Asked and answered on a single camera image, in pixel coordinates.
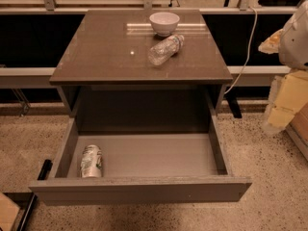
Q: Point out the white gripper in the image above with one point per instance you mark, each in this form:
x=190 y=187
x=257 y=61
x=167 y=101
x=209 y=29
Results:
x=295 y=43

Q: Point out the silver green 7up can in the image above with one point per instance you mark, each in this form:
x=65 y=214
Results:
x=91 y=163

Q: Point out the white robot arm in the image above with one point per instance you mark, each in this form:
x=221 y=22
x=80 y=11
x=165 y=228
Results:
x=293 y=47

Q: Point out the open grey top drawer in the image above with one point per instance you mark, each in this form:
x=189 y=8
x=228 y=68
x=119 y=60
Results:
x=143 y=168

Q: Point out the grey cabinet with counter top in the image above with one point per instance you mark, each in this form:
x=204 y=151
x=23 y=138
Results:
x=111 y=85

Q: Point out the cardboard box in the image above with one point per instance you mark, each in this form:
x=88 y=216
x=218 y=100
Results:
x=298 y=130

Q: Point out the clear plastic water bottle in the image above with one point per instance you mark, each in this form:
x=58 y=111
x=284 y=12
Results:
x=165 y=49

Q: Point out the white ceramic bowl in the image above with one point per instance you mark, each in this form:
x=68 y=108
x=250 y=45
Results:
x=164 y=23

